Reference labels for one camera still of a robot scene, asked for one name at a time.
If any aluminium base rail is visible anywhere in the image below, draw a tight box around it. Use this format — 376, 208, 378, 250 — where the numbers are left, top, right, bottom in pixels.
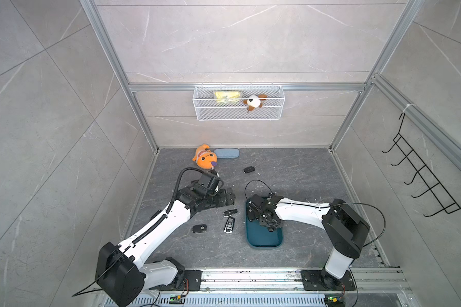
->
88, 267, 414, 307

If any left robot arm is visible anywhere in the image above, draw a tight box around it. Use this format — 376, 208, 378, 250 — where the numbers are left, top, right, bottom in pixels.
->
94, 182, 236, 306

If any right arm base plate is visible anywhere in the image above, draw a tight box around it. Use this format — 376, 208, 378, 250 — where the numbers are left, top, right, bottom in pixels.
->
300, 269, 357, 291

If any Mercedes key chrome black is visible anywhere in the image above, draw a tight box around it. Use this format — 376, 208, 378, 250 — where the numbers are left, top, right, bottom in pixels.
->
223, 209, 238, 217

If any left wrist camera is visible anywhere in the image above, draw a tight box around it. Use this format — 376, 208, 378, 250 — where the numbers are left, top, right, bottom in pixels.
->
197, 170, 220, 195

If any black key far centre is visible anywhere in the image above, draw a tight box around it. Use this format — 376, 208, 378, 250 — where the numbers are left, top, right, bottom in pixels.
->
243, 166, 256, 173

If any teal storage box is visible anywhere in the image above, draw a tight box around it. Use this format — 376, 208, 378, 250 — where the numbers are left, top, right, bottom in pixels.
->
245, 201, 283, 249

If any yellow plush in basket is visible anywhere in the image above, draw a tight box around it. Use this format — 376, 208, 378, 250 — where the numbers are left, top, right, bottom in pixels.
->
213, 91, 242, 104

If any white wire basket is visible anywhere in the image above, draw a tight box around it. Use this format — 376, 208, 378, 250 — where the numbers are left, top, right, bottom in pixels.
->
192, 85, 286, 121

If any brown white plush dog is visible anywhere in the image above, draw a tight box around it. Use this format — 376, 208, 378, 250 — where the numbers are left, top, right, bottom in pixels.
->
243, 94, 268, 112

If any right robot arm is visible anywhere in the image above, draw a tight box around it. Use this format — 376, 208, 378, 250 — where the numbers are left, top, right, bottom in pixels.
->
246, 194, 370, 283

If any black key front left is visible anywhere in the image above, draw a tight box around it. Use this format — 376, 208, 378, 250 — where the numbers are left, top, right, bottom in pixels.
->
192, 225, 207, 234

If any black flip key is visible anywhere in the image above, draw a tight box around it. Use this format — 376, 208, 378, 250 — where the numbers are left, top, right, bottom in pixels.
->
247, 208, 256, 222

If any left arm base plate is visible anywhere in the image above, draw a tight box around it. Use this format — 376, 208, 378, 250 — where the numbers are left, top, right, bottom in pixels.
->
151, 270, 202, 292

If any BMW key silver black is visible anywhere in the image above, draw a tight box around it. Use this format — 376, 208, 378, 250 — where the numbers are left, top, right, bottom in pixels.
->
224, 217, 235, 234

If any black wall hook rack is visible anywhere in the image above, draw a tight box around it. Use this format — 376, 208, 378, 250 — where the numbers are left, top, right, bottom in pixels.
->
382, 113, 461, 217

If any light blue glasses case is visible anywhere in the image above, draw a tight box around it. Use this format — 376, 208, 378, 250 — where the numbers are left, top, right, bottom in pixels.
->
214, 148, 239, 159

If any orange plush toy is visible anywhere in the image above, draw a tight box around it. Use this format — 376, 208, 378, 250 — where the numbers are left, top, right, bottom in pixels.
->
192, 144, 217, 170

